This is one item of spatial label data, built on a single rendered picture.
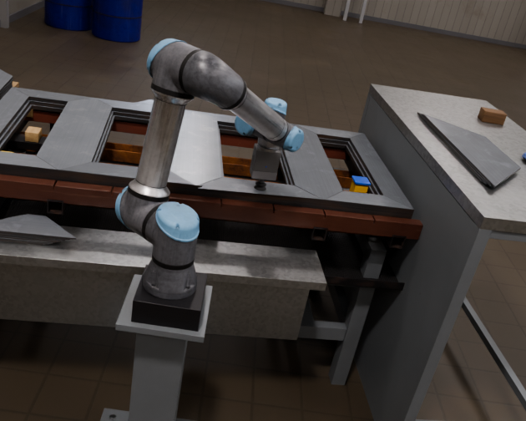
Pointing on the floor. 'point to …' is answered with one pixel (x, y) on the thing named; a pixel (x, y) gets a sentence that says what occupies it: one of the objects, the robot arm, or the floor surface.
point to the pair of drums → (97, 17)
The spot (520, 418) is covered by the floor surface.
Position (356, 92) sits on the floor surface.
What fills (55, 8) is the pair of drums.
